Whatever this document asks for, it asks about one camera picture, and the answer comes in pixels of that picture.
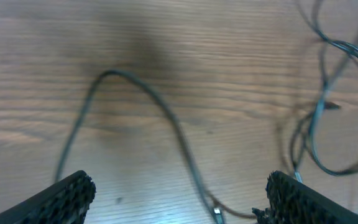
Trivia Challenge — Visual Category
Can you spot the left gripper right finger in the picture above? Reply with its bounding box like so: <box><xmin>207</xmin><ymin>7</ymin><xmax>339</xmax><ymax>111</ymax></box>
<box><xmin>252</xmin><ymin>171</ymin><xmax>358</xmax><ymax>224</ymax></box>

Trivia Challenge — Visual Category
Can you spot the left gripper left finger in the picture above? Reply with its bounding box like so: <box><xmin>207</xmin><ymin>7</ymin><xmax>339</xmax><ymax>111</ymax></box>
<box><xmin>0</xmin><ymin>170</ymin><xmax>96</xmax><ymax>224</ymax></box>

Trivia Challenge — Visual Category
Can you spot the thin black cable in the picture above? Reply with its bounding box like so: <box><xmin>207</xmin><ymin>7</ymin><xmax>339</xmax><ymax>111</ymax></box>
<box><xmin>53</xmin><ymin>69</ymin><xmax>257</xmax><ymax>224</ymax></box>

